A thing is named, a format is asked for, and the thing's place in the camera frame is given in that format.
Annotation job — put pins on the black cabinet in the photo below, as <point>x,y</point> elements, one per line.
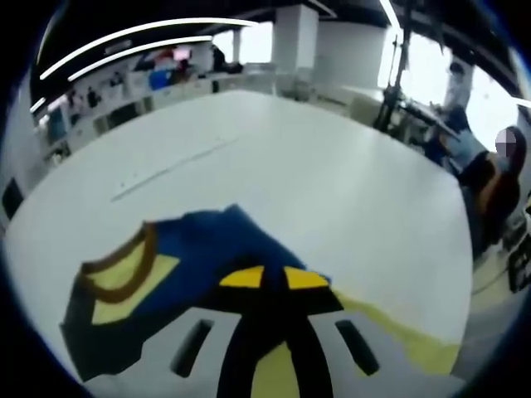
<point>12,198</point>

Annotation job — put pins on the black stand with dark panel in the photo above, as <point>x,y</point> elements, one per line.
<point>400,62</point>

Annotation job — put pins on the long ceiling light strip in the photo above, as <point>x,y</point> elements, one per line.
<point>137,47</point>
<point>137,31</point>

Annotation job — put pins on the white booth with teal panel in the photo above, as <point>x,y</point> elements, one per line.
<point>57,125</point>

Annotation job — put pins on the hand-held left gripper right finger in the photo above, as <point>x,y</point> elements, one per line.
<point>365,373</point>

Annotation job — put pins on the blue storage bin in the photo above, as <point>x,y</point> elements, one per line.
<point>157,80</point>

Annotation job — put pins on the yellow blue grey garment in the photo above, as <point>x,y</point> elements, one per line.
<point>215,240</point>

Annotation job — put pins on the white square pillar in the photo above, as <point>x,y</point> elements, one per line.
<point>20,153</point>

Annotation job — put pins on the short ceiling light strip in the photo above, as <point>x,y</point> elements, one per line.
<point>38,105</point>

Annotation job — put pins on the black chair under counter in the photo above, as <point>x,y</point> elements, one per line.
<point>121,116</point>

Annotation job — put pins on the white cabinet row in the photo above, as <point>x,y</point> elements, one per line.
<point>83,132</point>

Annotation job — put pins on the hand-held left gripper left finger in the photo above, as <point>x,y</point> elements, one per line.
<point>174,373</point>

